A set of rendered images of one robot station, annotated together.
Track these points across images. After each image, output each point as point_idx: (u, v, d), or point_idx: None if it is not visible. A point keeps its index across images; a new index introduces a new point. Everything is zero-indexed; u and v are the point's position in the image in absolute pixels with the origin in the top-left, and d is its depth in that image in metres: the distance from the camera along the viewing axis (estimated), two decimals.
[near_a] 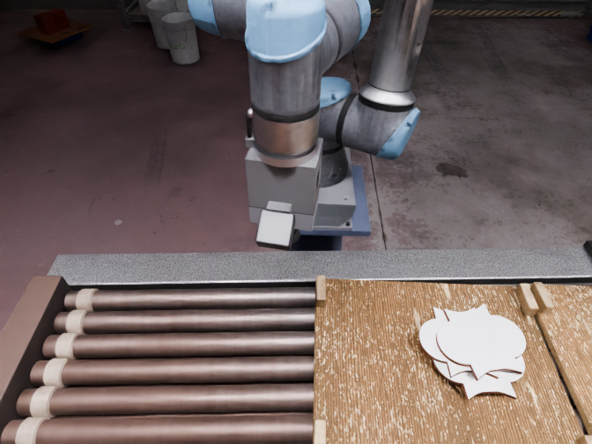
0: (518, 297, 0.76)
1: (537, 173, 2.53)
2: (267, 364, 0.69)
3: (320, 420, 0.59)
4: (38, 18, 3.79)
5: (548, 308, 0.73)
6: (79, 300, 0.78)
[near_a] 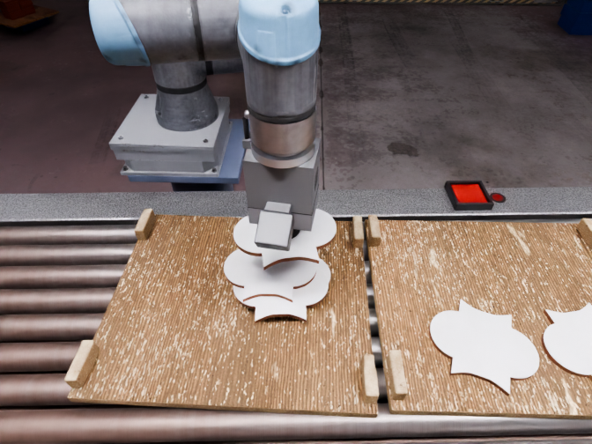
0: (351, 231, 0.73)
1: (490, 152, 2.50)
2: (69, 293, 0.66)
3: (87, 340, 0.55)
4: (1, 3, 3.76)
5: (375, 240, 0.69)
6: None
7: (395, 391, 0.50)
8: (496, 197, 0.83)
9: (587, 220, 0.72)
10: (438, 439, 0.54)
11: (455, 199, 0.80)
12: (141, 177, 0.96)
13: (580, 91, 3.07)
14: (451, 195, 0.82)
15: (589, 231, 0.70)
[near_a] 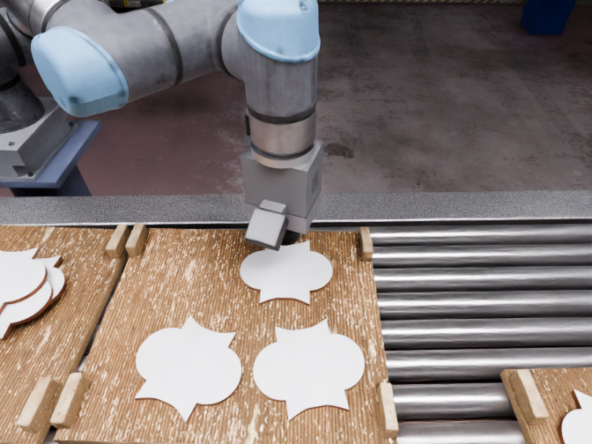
0: None
1: (426, 153, 2.46)
2: None
3: None
4: None
5: (129, 249, 0.65)
6: None
7: (50, 419, 0.46)
8: None
9: (363, 229, 0.67)
10: None
11: None
12: None
13: (530, 91, 3.03)
14: None
15: (361, 240, 0.66)
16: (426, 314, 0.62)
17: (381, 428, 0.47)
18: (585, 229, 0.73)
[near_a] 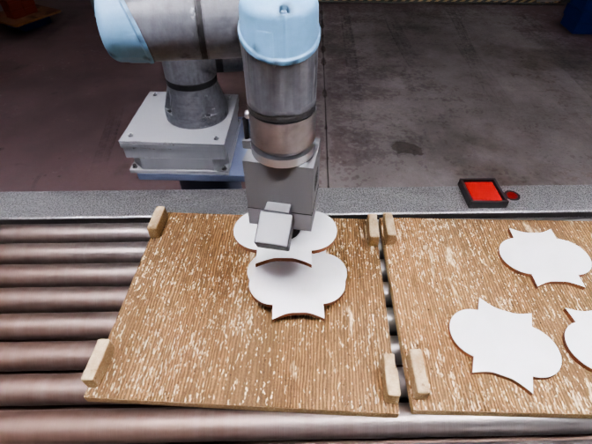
0: (366, 228, 0.72)
1: (494, 151, 2.49)
2: (82, 292, 0.65)
3: (103, 339, 0.54)
4: (3, 2, 3.75)
5: (391, 237, 0.68)
6: None
7: (418, 390, 0.49)
8: (510, 195, 0.82)
9: None
10: (459, 439, 0.54)
11: (469, 196, 0.79)
12: (151, 175, 0.95)
13: (584, 90, 3.07)
14: (465, 192, 0.81)
15: None
16: None
17: None
18: None
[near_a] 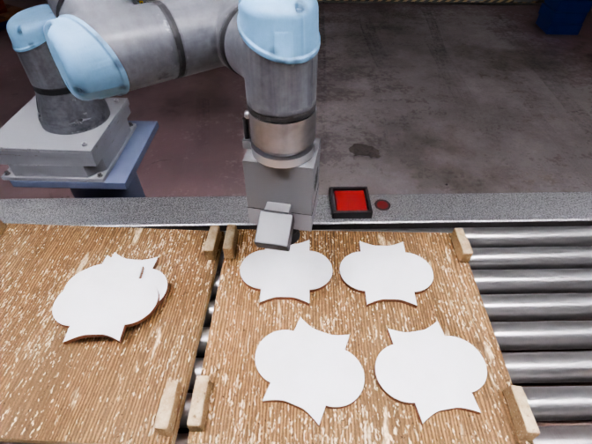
0: None
1: (453, 154, 2.45)
2: None
3: None
4: None
5: (226, 251, 0.65)
6: None
7: (187, 423, 0.46)
8: (381, 204, 0.79)
9: (458, 230, 0.67)
10: None
11: (333, 207, 0.76)
12: (24, 182, 0.91)
13: (551, 91, 3.03)
14: (331, 202, 0.77)
15: (458, 241, 0.66)
16: (529, 315, 0.62)
17: (519, 432, 0.46)
18: None
